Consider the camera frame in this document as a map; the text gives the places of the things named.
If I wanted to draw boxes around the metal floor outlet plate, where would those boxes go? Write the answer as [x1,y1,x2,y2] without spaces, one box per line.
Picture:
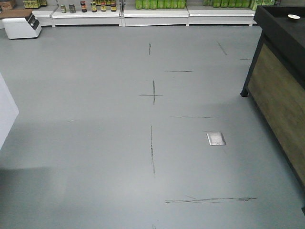
[206,132,226,146]

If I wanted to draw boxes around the black wooden display stand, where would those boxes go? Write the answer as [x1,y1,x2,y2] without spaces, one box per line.
[241,6,305,185]

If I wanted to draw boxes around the white store shelf unit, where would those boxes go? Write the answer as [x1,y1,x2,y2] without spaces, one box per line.
[33,0,255,28]

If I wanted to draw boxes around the white floor machine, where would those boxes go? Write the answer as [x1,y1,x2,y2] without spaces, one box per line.
[2,12,42,40]

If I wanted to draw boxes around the small white dish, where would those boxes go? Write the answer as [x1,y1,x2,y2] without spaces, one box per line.
[287,14,300,20]

